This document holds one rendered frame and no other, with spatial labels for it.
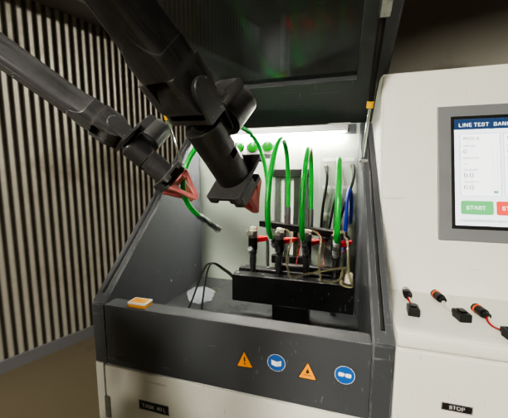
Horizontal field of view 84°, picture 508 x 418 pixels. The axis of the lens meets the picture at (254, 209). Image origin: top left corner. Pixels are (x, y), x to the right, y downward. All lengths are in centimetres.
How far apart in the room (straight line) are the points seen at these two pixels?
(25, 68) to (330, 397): 90
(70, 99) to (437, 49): 298
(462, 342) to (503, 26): 286
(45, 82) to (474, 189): 100
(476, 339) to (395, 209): 34
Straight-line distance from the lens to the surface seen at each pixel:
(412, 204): 85
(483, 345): 67
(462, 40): 327
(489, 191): 90
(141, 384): 87
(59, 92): 75
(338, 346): 64
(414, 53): 330
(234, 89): 46
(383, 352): 65
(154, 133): 76
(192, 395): 81
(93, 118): 73
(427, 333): 65
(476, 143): 92
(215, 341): 70
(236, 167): 45
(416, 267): 84
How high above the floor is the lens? 127
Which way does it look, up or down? 7 degrees down
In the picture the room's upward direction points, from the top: straight up
